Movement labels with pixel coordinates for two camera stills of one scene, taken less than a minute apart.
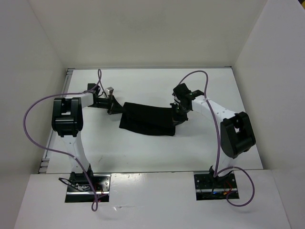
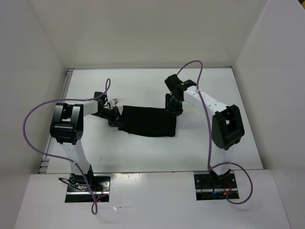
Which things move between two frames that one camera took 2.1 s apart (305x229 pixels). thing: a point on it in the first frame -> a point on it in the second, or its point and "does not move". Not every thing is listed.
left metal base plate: [79, 190] does not move
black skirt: [148, 119] does not move
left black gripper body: [107, 103] -> [111, 115]
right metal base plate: [219, 188] does not move
